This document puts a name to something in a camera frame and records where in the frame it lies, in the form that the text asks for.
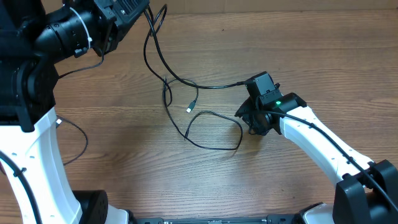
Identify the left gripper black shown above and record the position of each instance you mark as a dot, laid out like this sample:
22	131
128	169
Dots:
109	13

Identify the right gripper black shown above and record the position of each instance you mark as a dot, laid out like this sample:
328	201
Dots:
244	112

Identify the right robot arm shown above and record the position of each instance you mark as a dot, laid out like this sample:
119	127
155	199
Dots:
365	191

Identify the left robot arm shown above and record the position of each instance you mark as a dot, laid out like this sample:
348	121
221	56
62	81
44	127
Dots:
32	42

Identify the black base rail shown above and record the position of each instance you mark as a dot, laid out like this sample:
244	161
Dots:
268	219

